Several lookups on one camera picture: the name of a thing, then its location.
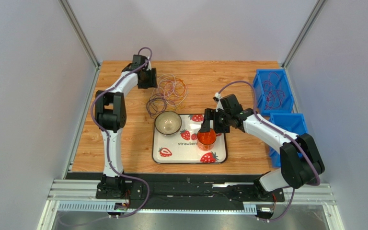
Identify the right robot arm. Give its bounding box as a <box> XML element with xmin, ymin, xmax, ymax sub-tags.
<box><xmin>200</xmin><ymin>94</ymin><xmax>325</xmax><ymax>196</ymax></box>

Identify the tangled cable bundle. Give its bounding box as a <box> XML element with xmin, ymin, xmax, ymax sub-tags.
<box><xmin>146</xmin><ymin>74</ymin><xmax>188</xmax><ymax>118</ymax></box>

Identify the aluminium frame rail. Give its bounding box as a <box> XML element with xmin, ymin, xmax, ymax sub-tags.
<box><xmin>38</xmin><ymin>180</ymin><xmax>344</xmax><ymax>230</ymax></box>

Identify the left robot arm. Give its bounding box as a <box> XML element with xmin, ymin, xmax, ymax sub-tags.
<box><xmin>91</xmin><ymin>54</ymin><xmax>157</xmax><ymax>195</ymax></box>

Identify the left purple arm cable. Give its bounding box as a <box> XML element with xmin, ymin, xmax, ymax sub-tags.
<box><xmin>90</xmin><ymin>47</ymin><xmax>153</xmax><ymax>219</ymax></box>

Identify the white strawberry tray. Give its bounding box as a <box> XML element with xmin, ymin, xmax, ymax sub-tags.
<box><xmin>152</xmin><ymin>114</ymin><xmax>228</xmax><ymax>164</ymax></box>

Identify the orange transparent mug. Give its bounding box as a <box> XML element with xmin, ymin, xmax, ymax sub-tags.
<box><xmin>196</xmin><ymin>128</ymin><xmax>217</xmax><ymax>151</ymax></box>

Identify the beige ceramic bowl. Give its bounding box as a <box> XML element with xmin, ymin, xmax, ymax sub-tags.
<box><xmin>155</xmin><ymin>111</ymin><xmax>182</xmax><ymax>135</ymax></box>

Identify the near blue plastic bin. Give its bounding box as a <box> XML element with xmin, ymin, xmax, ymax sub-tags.
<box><xmin>268</xmin><ymin>113</ymin><xmax>308</xmax><ymax>168</ymax></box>

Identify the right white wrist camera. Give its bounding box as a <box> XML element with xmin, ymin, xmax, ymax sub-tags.
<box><xmin>213</xmin><ymin>92</ymin><xmax>223</xmax><ymax>111</ymax></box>

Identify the far blue plastic bin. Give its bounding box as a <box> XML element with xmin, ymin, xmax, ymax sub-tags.
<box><xmin>253</xmin><ymin>69</ymin><xmax>295</xmax><ymax>116</ymax></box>

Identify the blue plastic bin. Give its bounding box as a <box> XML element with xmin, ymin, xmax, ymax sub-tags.
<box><xmin>253</xmin><ymin>69</ymin><xmax>295</xmax><ymax>116</ymax></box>
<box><xmin>268</xmin><ymin>113</ymin><xmax>308</xmax><ymax>168</ymax></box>

